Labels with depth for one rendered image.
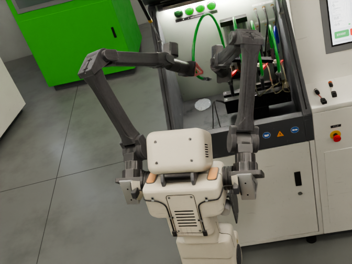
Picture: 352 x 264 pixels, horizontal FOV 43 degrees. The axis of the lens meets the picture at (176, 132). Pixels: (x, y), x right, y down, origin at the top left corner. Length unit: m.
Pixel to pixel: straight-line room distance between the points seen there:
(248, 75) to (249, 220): 1.23
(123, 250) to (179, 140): 1.73
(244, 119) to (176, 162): 0.29
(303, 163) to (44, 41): 3.43
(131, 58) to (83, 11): 3.06
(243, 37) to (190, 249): 0.84
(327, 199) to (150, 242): 1.21
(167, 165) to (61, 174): 2.57
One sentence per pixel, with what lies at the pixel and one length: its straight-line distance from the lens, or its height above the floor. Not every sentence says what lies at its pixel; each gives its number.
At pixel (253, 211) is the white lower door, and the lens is 2.59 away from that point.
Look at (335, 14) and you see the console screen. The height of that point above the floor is 1.29.
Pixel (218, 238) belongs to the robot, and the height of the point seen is 0.91.
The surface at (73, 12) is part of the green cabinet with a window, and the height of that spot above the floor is 0.85.
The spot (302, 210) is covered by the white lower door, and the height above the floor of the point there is 0.30.
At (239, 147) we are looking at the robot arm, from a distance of 1.58.
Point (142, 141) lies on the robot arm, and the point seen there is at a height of 1.29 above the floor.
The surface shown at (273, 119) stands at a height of 0.95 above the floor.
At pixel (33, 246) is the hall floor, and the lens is 3.52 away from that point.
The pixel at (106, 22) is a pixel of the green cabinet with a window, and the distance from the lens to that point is 4.82.
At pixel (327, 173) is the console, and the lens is 2.47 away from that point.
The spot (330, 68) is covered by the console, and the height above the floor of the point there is 1.03.
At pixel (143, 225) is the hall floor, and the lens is 3.21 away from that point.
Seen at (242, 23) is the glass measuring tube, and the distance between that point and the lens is 2.49.
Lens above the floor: 2.26
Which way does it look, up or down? 35 degrees down
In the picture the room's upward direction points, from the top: 18 degrees counter-clockwise
